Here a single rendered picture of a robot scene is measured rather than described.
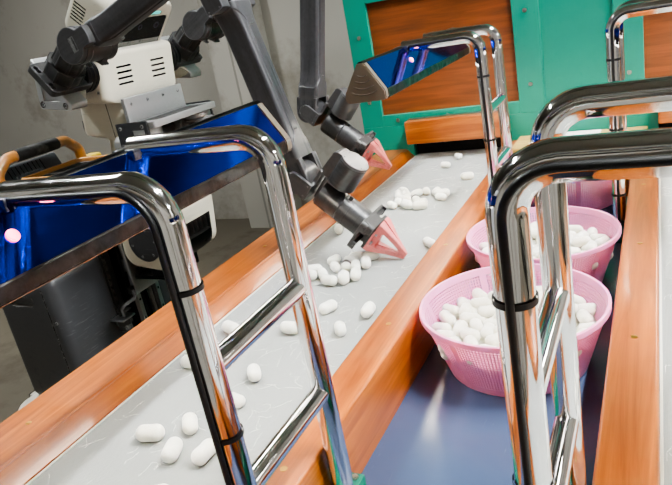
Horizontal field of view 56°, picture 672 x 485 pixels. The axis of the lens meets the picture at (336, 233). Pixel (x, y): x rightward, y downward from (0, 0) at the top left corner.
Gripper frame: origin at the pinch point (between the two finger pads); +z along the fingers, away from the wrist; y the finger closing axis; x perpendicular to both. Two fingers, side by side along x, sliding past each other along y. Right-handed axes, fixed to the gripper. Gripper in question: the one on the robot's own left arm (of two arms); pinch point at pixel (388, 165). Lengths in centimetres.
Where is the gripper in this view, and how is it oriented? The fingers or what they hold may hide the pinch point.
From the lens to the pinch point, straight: 163.0
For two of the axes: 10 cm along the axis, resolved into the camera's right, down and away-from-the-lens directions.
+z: 7.9, 6.0, -1.3
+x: -4.4, 7.1, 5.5
